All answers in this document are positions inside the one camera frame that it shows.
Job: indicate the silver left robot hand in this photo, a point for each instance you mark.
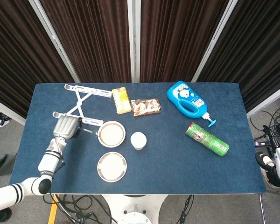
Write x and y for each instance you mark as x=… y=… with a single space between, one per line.
x=65 y=127

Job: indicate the clear plastic spoon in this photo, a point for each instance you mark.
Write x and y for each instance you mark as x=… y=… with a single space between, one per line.
x=91 y=132

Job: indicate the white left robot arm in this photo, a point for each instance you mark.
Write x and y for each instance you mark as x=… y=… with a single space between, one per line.
x=46 y=161

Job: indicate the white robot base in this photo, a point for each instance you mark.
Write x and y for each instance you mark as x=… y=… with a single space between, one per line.
x=135 y=207

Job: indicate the steel bowl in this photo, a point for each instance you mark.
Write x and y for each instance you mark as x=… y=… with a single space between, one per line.
x=112 y=145

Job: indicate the round steel plate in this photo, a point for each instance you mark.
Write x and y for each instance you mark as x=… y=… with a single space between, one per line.
x=112 y=166

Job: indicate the white paper cup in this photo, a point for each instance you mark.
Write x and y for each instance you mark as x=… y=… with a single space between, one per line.
x=138 y=140

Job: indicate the white folding laptop stand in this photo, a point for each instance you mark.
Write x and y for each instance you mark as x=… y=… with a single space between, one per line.
x=93 y=92

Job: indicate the yellow white carton box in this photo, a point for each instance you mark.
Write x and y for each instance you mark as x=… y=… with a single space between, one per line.
x=122 y=100

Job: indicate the brown curtain screen panel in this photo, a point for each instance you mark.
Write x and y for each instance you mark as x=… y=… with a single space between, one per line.
x=259 y=46
x=177 y=42
x=91 y=42
x=14 y=58

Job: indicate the blue pump detergent bottle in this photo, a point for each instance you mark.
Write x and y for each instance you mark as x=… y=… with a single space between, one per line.
x=179 y=93

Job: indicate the blue table cloth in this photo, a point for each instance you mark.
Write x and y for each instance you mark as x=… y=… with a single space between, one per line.
x=177 y=168

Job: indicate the green chips can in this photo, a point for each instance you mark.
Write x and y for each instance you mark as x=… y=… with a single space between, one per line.
x=207 y=140

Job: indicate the black power strip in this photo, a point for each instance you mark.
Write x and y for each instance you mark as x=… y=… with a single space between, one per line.
x=261 y=143

